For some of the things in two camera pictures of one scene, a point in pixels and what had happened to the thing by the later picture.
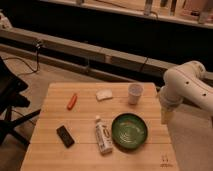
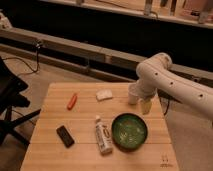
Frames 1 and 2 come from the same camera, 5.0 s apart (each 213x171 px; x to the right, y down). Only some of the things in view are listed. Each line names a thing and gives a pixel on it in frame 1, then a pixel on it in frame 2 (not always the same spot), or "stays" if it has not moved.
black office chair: [11, 85] stays
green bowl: [129, 130] stays
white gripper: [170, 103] → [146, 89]
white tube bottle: [104, 137] stays
